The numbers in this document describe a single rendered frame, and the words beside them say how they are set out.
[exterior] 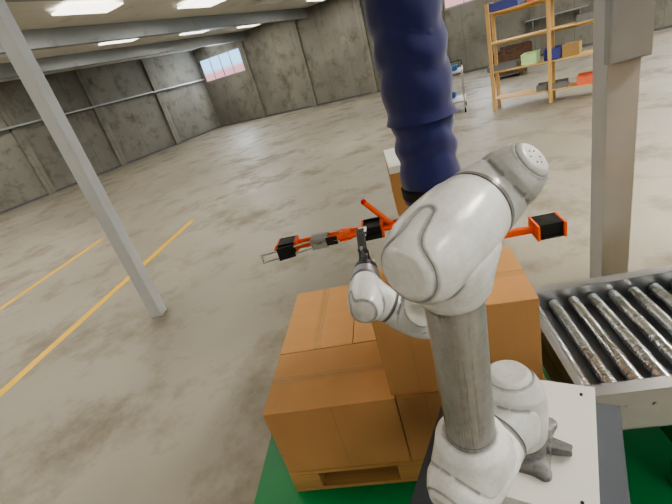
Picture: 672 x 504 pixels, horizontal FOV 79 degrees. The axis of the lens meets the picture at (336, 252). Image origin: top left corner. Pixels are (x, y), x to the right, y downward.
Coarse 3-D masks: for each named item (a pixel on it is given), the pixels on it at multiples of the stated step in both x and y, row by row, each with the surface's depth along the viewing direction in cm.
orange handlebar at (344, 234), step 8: (384, 224) 158; (392, 224) 154; (336, 232) 162; (344, 232) 158; (352, 232) 157; (512, 232) 126; (520, 232) 126; (528, 232) 126; (304, 240) 164; (344, 240) 158
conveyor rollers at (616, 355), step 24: (648, 288) 192; (576, 312) 189; (600, 312) 185; (624, 312) 182; (648, 312) 179; (576, 336) 174; (600, 336) 171; (624, 336) 168; (648, 336) 166; (600, 360) 160; (624, 360) 157; (648, 360) 154
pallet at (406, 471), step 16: (384, 464) 189; (400, 464) 188; (416, 464) 187; (304, 480) 199; (320, 480) 198; (336, 480) 201; (352, 480) 199; (368, 480) 197; (384, 480) 195; (400, 480) 193; (416, 480) 192
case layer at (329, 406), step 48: (336, 288) 262; (288, 336) 229; (336, 336) 217; (288, 384) 194; (336, 384) 186; (384, 384) 178; (288, 432) 184; (336, 432) 182; (384, 432) 179; (432, 432) 177
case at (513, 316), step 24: (504, 264) 165; (504, 288) 151; (528, 288) 147; (504, 312) 146; (528, 312) 144; (384, 336) 158; (408, 336) 156; (504, 336) 150; (528, 336) 149; (384, 360) 163; (408, 360) 162; (432, 360) 160; (528, 360) 154; (408, 384) 167; (432, 384) 166
